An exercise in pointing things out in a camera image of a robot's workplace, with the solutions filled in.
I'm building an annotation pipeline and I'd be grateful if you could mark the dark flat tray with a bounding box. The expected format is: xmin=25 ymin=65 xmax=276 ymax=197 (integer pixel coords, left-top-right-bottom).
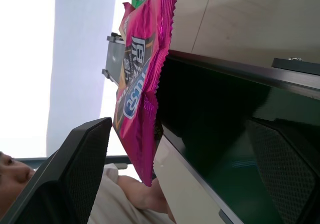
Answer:
xmin=271 ymin=57 xmax=320 ymax=72

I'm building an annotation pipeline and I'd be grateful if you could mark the person's bare hand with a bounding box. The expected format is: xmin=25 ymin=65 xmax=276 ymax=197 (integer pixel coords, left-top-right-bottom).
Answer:
xmin=116 ymin=175 xmax=177 ymax=223

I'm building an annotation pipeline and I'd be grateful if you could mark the person's head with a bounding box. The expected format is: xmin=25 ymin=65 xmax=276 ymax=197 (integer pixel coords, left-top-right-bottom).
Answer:
xmin=0 ymin=150 xmax=36 ymax=216

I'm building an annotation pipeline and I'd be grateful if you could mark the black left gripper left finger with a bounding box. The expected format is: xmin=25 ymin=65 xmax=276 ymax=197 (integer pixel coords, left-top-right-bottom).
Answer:
xmin=7 ymin=117 xmax=113 ymax=224

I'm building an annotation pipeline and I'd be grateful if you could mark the magenta snack bag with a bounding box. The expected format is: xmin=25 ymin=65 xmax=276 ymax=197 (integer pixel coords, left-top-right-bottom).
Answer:
xmin=112 ymin=0 xmax=181 ymax=187

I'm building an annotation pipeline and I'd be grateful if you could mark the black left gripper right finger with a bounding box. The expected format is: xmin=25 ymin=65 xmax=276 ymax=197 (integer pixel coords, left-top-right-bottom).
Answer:
xmin=245 ymin=117 xmax=320 ymax=224

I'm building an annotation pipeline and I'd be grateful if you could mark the dark green storage bin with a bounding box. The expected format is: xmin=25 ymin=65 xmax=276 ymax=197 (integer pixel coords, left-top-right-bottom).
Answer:
xmin=151 ymin=49 xmax=320 ymax=224

